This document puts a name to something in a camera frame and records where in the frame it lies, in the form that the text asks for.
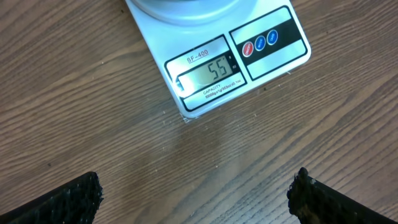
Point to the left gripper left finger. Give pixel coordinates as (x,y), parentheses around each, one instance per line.
(77,201)

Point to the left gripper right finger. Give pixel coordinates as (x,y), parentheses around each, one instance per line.
(314,202)

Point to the white digital kitchen scale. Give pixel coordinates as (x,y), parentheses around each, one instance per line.
(210,52)

